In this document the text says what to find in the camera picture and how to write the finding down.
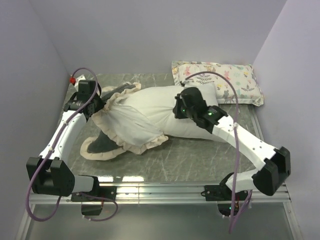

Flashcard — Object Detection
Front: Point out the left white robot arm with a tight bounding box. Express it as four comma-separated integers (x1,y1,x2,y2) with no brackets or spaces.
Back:
26,80,105,201

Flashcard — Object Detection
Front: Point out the white pillow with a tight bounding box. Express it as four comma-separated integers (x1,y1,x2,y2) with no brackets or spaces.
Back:
134,82,226,143

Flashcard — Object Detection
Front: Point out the grey pillowcase with cream trim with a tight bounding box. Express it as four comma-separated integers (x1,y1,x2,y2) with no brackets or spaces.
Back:
80,82,169,161

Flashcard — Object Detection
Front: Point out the floral print pillow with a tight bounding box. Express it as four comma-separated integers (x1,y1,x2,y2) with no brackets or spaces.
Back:
171,61,264,107

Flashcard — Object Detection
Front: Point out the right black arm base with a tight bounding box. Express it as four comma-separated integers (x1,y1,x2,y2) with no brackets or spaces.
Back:
200,185,249,218

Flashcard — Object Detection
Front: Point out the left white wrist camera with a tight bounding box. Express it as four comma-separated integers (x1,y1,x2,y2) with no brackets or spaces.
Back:
69,74,86,88

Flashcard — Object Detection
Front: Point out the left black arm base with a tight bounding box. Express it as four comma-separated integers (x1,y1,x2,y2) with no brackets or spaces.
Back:
70,185,119,218

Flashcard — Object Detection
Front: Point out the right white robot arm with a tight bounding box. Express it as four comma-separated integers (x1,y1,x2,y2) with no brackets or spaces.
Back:
173,87,291,200

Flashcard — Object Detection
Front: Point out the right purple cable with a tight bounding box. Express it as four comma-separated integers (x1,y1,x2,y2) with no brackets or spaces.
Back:
184,71,252,235

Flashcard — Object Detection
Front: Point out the aluminium mounting rail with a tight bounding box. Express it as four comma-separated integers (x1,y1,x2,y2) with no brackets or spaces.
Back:
17,104,296,240

